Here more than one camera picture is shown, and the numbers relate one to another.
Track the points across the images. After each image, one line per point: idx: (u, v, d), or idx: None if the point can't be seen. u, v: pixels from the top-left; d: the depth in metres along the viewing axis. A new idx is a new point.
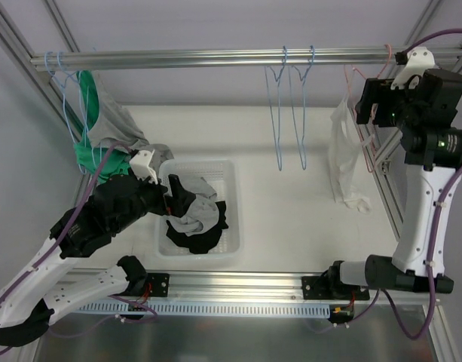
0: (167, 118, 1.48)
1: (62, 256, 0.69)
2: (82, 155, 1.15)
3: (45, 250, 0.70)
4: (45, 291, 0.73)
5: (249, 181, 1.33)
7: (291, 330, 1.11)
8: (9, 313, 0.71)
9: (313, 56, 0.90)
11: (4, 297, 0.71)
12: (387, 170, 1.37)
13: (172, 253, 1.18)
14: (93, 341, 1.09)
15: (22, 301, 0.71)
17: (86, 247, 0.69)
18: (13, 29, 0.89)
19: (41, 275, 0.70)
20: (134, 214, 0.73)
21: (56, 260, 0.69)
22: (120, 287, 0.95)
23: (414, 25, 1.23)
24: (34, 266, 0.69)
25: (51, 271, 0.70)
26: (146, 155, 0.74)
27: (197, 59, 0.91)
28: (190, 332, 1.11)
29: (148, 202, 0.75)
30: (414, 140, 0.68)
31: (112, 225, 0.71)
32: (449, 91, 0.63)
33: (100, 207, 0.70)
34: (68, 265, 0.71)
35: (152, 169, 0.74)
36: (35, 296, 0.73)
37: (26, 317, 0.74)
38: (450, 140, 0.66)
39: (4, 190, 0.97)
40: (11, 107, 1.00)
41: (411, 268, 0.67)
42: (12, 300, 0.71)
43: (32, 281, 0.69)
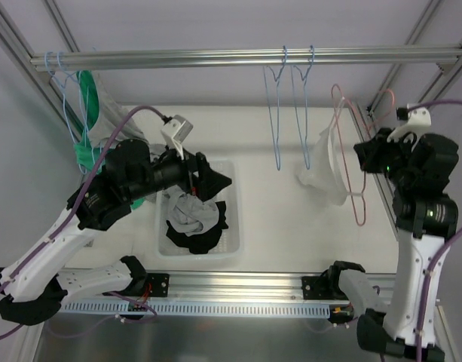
0: (167, 118, 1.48)
1: (81, 226, 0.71)
2: (82, 155, 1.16)
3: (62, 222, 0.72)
4: (59, 265, 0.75)
5: (249, 180, 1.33)
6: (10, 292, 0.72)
7: (291, 330, 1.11)
8: (24, 286, 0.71)
9: (313, 56, 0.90)
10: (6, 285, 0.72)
11: (18, 271, 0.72)
12: None
13: (172, 253, 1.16)
14: (93, 342, 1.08)
15: (38, 274, 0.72)
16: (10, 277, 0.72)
17: (105, 218, 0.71)
18: (13, 29, 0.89)
19: (58, 246, 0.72)
20: (150, 185, 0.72)
21: (73, 231, 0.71)
22: (122, 283, 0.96)
23: (415, 24, 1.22)
24: (50, 237, 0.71)
25: (68, 240, 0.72)
26: (175, 126, 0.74)
27: (197, 59, 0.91)
28: (189, 332, 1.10)
29: (166, 175, 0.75)
30: (405, 207, 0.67)
31: (128, 194, 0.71)
32: (441, 162, 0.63)
33: (113, 177, 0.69)
34: (84, 237, 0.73)
35: (177, 141, 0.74)
36: (49, 271, 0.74)
37: (39, 292, 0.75)
38: (438, 210, 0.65)
39: (4, 191, 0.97)
40: (11, 107, 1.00)
41: (402, 337, 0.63)
42: (28, 273, 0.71)
43: (48, 252, 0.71)
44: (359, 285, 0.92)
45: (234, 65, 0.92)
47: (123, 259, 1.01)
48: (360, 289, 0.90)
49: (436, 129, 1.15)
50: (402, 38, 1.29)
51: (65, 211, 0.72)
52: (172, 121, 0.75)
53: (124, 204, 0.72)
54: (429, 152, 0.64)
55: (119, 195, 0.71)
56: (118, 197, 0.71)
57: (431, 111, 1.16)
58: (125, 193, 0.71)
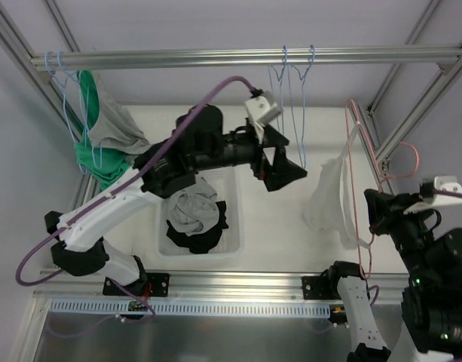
0: (167, 119, 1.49)
1: (142, 189, 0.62)
2: (82, 155, 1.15)
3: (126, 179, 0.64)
4: (116, 219, 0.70)
5: (249, 181, 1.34)
6: (63, 239, 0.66)
7: (292, 332, 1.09)
8: (78, 235, 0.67)
9: (313, 56, 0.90)
10: (61, 232, 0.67)
11: (75, 219, 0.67)
12: (387, 169, 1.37)
13: (172, 253, 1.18)
14: (93, 340, 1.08)
15: (94, 226, 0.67)
16: (66, 223, 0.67)
17: (169, 187, 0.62)
18: (14, 28, 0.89)
19: (117, 203, 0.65)
20: (219, 161, 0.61)
21: (136, 192, 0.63)
22: (134, 277, 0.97)
23: (416, 24, 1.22)
24: (111, 194, 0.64)
25: (128, 201, 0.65)
26: (262, 106, 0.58)
27: (197, 59, 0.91)
28: (190, 332, 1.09)
29: (240, 153, 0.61)
30: (417, 317, 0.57)
31: (197, 165, 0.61)
32: None
33: (179, 143, 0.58)
34: (146, 199, 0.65)
35: (259, 124, 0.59)
36: (105, 224, 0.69)
37: (90, 245, 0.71)
38: (456, 334, 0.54)
39: (4, 190, 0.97)
40: (11, 106, 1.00)
41: None
42: (84, 223, 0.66)
43: (108, 207, 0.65)
44: (355, 302, 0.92)
45: (234, 65, 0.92)
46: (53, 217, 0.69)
47: (135, 257, 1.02)
48: (356, 311, 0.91)
49: (436, 129, 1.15)
50: (402, 38, 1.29)
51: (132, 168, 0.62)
52: (262, 98, 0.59)
53: (190, 174, 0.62)
54: (453, 263, 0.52)
55: (185, 164, 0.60)
56: (186, 167, 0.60)
57: (431, 111, 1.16)
58: (192, 164, 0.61)
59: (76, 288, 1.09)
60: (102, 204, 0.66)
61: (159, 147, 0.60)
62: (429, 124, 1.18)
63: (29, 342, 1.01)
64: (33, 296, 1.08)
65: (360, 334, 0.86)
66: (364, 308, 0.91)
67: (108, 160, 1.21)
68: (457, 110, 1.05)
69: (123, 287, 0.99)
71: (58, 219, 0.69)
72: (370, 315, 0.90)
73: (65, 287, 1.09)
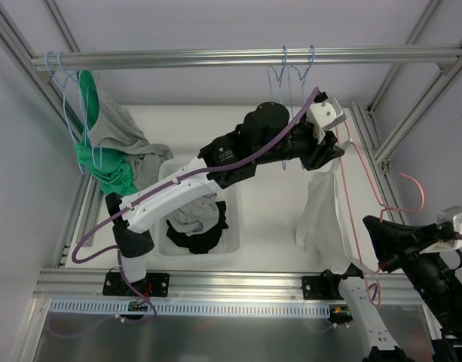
0: (168, 119, 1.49)
1: (207, 176, 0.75)
2: (82, 155, 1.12)
3: (190, 168, 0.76)
4: (172, 207, 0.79)
5: (249, 180, 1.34)
6: (127, 218, 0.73)
7: (293, 332, 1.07)
8: (141, 216, 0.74)
9: (313, 56, 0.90)
10: (123, 212, 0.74)
11: (139, 200, 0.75)
12: (386, 169, 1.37)
13: (172, 253, 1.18)
14: (93, 341, 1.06)
15: (155, 210, 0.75)
16: (130, 204, 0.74)
17: (231, 176, 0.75)
18: (13, 28, 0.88)
19: (182, 189, 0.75)
20: (280, 153, 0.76)
21: (201, 179, 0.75)
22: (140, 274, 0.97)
23: (415, 25, 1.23)
24: (178, 179, 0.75)
25: (192, 187, 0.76)
26: (329, 113, 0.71)
27: (197, 59, 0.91)
28: (190, 332, 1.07)
29: (295, 148, 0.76)
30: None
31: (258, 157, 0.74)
32: None
33: (247, 137, 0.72)
34: (206, 188, 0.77)
35: (322, 131, 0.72)
36: (163, 210, 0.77)
37: (145, 228, 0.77)
38: None
39: (4, 189, 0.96)
40: (11, 106, 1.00)
41: None
42: (147, 205, 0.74)
43: (172, 191, 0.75)
44: (361, 304, 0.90)
45: (234, 65, 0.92)
46: (114, 199, 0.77)
47: None
48: (363, 312, 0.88)
49: (436, 129, 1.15)
50: (402, 38, 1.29)
51: (197, 160, 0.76)
52: (328, 105, 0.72)
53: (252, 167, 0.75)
54: None
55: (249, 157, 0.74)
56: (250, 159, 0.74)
57: (431, 112, 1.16)
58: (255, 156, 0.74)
59: (77, 288, 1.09)
60: (166, 188, 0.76)
61: (226, 141, 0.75)
62: (429, 124, 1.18)
63: (29, 342, 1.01)
64: (33, 296, 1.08)
65: (370, 335, 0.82)
66: (369, 308, 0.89)
67: (109, 160, 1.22)
68: (457, 111, 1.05)
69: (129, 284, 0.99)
71: (120, 200, 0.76)
72: (375, 314, 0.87)
73: (65, 287, 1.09)
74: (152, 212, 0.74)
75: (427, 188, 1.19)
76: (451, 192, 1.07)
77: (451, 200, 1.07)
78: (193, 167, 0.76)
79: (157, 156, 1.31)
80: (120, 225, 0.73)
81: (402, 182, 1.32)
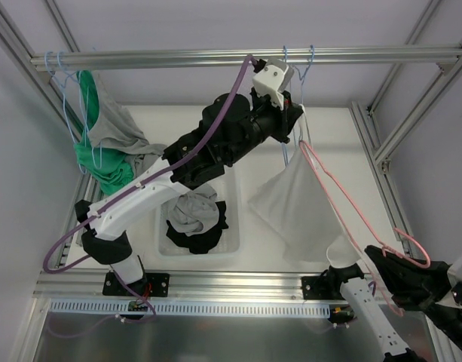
0: (168, 119, 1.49)
1: (172, 179, 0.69)
2: (82, 155, 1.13)
3: (154, 170, 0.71)
4: (141, 212, 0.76)
5: (249, 180, 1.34)
6: (95, 226, 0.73)
7: (294, 332, 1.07)
8: (107, 224, 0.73)
9: (313, 56, 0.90)
10: (92, 219, 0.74)
11: (105, 207, 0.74)
12: (387, 169, 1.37)
13: (172, 253, 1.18)
14: (93, 342, 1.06)
15: (121, 216, 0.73)
16: (97, 212, 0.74)
17: (198, 175, 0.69)
18: (13, 27, 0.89)
19: (145, 194, 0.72)
20: (251, 141, 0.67)
21: (166, 182, 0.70)
22: (136, 276, 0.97)
23: (415, 25, 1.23)
24: (142, 183, 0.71)
25: (157, 191, 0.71)
26: (276, 75, 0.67)
27: (195, 59, 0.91)
28: (190, 333, 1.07)
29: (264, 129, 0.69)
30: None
31: (224, 154, 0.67)
32: None
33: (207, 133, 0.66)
34: (173, 190, 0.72)
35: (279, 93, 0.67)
36: (131, 216, 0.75)
37: (116, 235, 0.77)
38: None
39: (4, 189, 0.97)
40: (11, 105, 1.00)
41: None
42: (113, 212, 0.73)
43: (136, 196, 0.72)
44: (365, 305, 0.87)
45: (234, 65, 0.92)
46: (84, 207, 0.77)
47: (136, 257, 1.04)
48: (370, 315, 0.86)
49: (436, 129, 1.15)
50: (402, 38, 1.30)
51: (161, 160, 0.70)
52: (270, 69, 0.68)
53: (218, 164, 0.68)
54: None
55: (213, 154, 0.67)
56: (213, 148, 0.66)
57: (431, 112, 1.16)
58: (220, 153, 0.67)
59: (76, 288, 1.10)
60: (130, 194, 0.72)
61: (191, 138, 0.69)
62: (429, 124, 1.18)
63: (29, 342, 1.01)
64: (33, 296, 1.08)
65: (382, 342, 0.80)
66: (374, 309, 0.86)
67: (108, 160, 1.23)
68: (457, 111, 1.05)
69: (126, 285, 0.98)
71: (88, 208, 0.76)
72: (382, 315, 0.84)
73: (66, 287, 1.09)
74: (117, 219, 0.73)
75: (427, 188, 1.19)
76: (451, 192, 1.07)
77: (451, 200, 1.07)
78: (158, 168, 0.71)
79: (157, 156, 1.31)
80: (87, 233, 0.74)
81: (403, 181, 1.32)
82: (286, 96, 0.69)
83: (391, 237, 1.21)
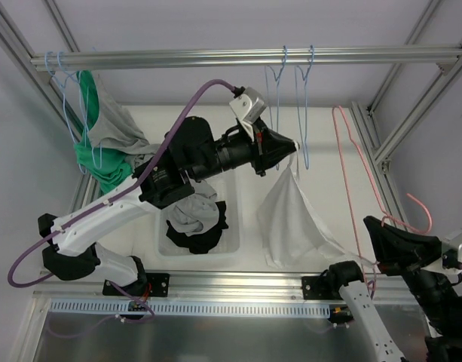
0: (168, 119, 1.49)
1: (139, 197, 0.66)
2: (81, 155, 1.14)
3: (123, 187, 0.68)
4: (108, 228, 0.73)
5: (248, 180, 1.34)
6: (57, 242, 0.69)
7: (294, 332, 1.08)
8: (71, 240, 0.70)
9: (313, 56, 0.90)
10: (55, 234, 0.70)
11: (71, 223, 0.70)
12: (386, 169, 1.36)
13: (172, 253, 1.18)
14: (93, 341, 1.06)
15: (87, 233, 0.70)
16: (61, 227, 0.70)
17: (166, 197, 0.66)
18: (13, 27, 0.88)
19: (113, 211, 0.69)
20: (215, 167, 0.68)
21: (133, 200, 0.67)
22: (131, 277, 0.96)
23: (415, 25, 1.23)
24: (109, 200, 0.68)
25: (125, 209, 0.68)
26: (245, 104, 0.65)
27: (195, 59, 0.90)
28: (190, 333, 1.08)
29: (234, 155, 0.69)
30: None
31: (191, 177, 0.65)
32: None
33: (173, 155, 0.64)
34: (141, 210, 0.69)
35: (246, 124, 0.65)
36: (96, 232, 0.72)
37: (80, 252, 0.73)
38: None
39: (4, 189, 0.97)
40: (11, 105, 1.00)
41: None
42: (78, 228, 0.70)
43: (103, 213, 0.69)
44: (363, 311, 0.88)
45: (234, 65, 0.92)
46: (46, 220, 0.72)
47: (135, 259, 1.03)
48: (368, 321, 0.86)
49: (436, 129, 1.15)
50: (402, 38, 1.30)
51: (130, 178, 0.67)
52: (244, 96, 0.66)
53: (187, 186, 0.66)
54: None
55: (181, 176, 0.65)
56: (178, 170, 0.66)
57: (431, 112, 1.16)
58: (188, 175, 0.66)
59: (76, 288, 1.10)
60: (97, 210, 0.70)
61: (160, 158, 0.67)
62: (430, 124, 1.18)
63: (29, 343, 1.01)
64: (33, 296, 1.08)
65: (378, 350, 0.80)
66: (371, 315, 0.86)
67: (108, 160, 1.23)
68: (457, 111, 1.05)
69: (120, 288, 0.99)
71: (52, 222, 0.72)
72: (380, 322, 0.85)
73: (66, 287, 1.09)
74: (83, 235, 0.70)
75: (427, 188, 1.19)
76: (451, 193, 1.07)
77: (451, 200, 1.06)
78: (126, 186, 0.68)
79: None
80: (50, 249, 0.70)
81: (402, 182, 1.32)
82: (259, 129, 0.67)
83: None
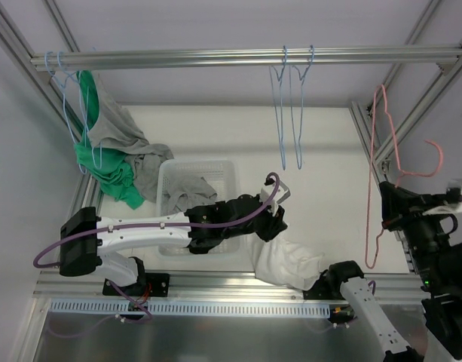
0: (168, 119, 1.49)
1: (189, 234, 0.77)
2: (82, 155, 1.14)
3: (175, 219, 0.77)
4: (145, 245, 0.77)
5: (248, 180, 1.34)
6: (102, 238, 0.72)
7: (293, 332, 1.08)
8: (114, 241, 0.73)
9: (313, 56, 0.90)
10: (101, 231, 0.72)
11: (122, 225, 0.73)
12: (387, 170, 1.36)
13: (171, 253, 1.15)
14: (93, 341, 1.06)
15: (132, 241, 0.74)
16: (111, 227, 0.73)
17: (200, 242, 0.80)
18: (13, 27, 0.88)
19: (161, 234, 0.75)
20: (248, 231, 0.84)
21: (182, 234, 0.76)
22: (130, 279, 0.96)
23: (415, 25, 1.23)
24: (164, 225, 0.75)
25: (173, 236, 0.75)
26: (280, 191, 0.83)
27: (194, 59, 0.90)
28: (190, 332, 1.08)
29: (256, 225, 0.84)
30: (446, 329, 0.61)
31: (227, 233, 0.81)
32: None
33: (226, 214, 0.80)
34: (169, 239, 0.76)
35: (276, 204, 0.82)
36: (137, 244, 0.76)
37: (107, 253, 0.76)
38: None
39: (4, 189, 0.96)
40: (10, 105, 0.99)
41: None
42: (126, 234, 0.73)
43: (154, 231, 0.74)
44: (365, 304, 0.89)
45: (234, 65, 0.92)
46: (90, 215, 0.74)
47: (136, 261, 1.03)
48: (369, 313, 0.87)
49: (436, 129, 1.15)
50: (402, 38, 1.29)
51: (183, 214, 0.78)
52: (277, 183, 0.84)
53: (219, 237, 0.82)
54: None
55: (219, 231, 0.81)
56: (219, 232, 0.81)
57: (431, 112, 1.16)
58: (225, 231, 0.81)
59: (77, 288, 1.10)
60: (150, 226, 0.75)
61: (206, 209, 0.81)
62: (430, 124, 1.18)
63: (29, 342, 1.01)
64: (33, 296, 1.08)
65: (381, 339, 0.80)
66: (375, 308, 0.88)
67: (108, 160, 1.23)
68: (457, 111, 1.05)
69: (117, 289, 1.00)
71: (99, 219, 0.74)
72: (382, 315, 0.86)
73: (66, 287, 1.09)
74: (129, 242, 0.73)
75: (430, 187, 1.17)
76: None
77: None
78: (176, 219, 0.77)
79: (157, 156, 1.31)
80: (92, 242, 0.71)
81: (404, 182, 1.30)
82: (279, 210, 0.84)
83: (391, 238, 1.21)
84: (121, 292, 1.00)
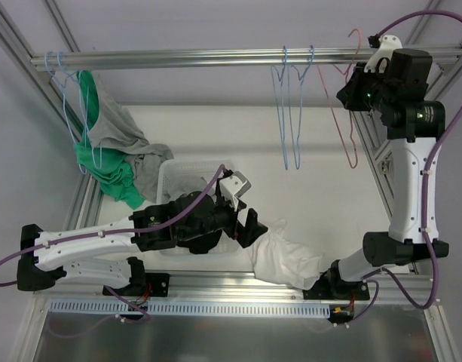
0: (169, 119, 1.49)
1: (132, 240, 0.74)
2: (82, 155, 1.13)
3: (118, 225, 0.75)
4: (93, 255, 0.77)
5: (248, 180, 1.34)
6: (38, 256, 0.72)
7: (293, 332, 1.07)
8: (52, 258, 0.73)
9: (313, 56, 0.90)
10: (38, 248, 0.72)
11: (57, 240, 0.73)
12: (387, 170, 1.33)
13: (172, 253, 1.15)
14: (93, 340, 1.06)
15: (69, 255, 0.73)
16: (47, 243, 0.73)
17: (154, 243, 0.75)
18: (13, 27, 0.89)
19: (103, 243, 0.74)
20: (203, 230, 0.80)
21: (125, 239, 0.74)
22: (122, 281, 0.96)
23: (415, 24, 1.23)
24: (103, 234, 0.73)
25: (115, 244, 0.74)
26: (237, 182, 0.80)
27: (194, 59, 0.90)
28: (190, 332, 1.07)
29: (218, 220, 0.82)
30: (395, 115, 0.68)
31: (180, 233, 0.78)
32: (420, 64, 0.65)
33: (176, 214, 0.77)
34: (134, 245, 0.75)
35: (235, 197, 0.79)
36: (80, 256, 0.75)
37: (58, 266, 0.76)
38: (426, 111, 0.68)
39: (4, 188, 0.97)
40: (10, 105, 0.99)
41: (409, 237, 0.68)
42: (62, 249, 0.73)
43: (92, 243, 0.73)
44: None
45: (234, 65, 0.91)
46: (32, 231, 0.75)
47: (133, 261, 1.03)
48: None
49: None
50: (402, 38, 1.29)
51: (128, 219, 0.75)
52: (234, 177, 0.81)
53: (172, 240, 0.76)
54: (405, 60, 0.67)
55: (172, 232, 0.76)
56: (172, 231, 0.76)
57: None
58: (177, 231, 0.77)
59: (77, 289, 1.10)
60: (87, 238, 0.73)
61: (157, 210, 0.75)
62: None
63: (29, 342, 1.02)
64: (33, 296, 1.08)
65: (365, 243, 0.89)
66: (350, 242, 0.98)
67: (108, 160, 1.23)
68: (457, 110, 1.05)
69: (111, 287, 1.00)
71: (38, 234, 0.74)
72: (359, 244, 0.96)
73: (66, 287, 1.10)
74: (65, 256, 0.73)
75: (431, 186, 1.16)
76: (451, 193, 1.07)
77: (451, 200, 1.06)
78: (120, 225, 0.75)
79: (157, 156, 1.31)
80: (29, 259, 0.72)
81: None
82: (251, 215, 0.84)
83: None
84: (116, 292, 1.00)
